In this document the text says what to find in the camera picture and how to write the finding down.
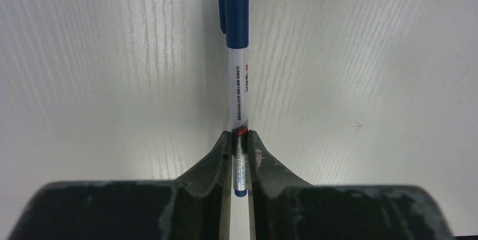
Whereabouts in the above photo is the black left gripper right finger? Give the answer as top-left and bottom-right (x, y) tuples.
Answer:
(247, 131), (454, 239)

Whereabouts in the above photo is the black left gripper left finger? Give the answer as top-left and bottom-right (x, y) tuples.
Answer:
(9, 132), (232, 239)

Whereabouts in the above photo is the white whiteboard marker pen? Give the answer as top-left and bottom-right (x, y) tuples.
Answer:
(228, 48), (249, 197)

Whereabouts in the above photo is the blue marker cap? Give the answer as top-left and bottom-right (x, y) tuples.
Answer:
(218, 0), (249, 49)

